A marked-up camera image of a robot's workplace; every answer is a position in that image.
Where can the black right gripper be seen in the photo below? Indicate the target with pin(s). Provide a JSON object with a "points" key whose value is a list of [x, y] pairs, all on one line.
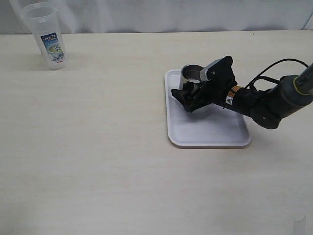
{"points": [[216, 79]]}

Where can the stainless steel cup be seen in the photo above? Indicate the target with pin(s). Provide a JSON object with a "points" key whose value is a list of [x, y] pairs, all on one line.
{"points": [[190, 77]]}

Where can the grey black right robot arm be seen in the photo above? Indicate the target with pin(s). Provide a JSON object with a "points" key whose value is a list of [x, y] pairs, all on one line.
{"points": [[264, 99]]}

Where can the white backdrop curtain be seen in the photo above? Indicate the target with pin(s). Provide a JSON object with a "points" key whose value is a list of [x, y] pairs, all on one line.
{"points": [[145, 16]]}

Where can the clear plastic water pitcher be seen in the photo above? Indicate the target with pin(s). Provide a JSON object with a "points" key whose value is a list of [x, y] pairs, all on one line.
{"points": [[42, 20]]}

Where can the white plastic tray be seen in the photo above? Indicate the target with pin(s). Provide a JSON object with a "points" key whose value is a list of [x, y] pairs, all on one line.
{"points": [[208, 127]]}

